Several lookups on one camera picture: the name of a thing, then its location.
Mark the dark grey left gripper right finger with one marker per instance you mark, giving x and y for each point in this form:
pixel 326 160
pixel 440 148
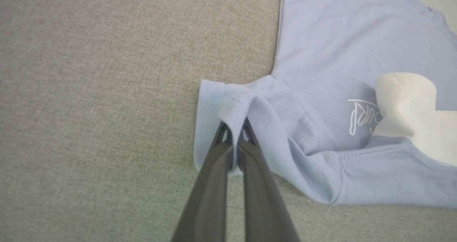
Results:
pixel 262 206

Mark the light blue shirt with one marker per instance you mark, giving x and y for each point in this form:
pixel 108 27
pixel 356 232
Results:
pixel 339 56

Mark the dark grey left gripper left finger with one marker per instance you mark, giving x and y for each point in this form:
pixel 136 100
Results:
pixel 209 199

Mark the grey fabric sofa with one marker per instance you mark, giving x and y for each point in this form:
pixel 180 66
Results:
pixel 89 92

